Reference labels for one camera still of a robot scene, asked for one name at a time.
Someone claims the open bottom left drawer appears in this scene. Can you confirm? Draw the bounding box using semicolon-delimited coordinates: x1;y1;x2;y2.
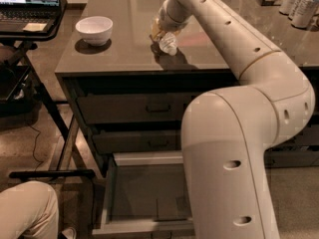
92;151;194;239

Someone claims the clear plastic water bottle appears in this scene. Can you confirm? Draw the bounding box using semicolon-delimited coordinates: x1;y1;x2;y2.
159;32;177;56

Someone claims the grey drawer cabinet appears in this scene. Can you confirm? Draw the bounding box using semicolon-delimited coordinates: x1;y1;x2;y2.
54;0;319;239

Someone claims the bottom right grey drawer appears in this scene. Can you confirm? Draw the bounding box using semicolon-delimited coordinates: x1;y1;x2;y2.
264;151;319;168

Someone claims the grey drawer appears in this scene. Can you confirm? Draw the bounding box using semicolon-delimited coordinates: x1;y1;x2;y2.
77;93;195;124
92;130;180;154
264;151;319;168

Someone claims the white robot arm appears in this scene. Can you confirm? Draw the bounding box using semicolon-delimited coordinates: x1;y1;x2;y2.
153;0;315;239

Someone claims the middle left grey drawer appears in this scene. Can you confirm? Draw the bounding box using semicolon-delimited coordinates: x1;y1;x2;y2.
92;130;180;154

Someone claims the white shoe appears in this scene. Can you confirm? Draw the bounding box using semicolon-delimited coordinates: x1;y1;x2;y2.
59;227;77;239

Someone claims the black power cable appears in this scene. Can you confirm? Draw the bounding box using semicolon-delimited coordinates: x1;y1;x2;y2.
23;112;45;171

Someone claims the yellow sticky note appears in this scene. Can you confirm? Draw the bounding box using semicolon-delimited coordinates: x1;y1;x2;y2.
23;23;46;32

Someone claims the black laptop stand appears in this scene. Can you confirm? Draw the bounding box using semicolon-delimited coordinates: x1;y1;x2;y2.
0;0;97;181

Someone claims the person's beige trouser leg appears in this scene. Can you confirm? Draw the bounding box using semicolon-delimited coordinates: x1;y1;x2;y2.
0;181;59;239

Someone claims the open laptop computer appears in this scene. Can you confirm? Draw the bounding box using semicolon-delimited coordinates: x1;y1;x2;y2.
0;0;62;36

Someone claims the top left grey drawer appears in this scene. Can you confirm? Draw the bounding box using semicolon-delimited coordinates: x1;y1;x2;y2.
77;93;195;124

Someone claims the white ceramic bowl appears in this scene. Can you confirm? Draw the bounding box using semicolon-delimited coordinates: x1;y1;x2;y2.
76;16;113;46

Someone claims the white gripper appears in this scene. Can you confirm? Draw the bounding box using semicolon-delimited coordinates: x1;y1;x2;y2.
151;0;192;42

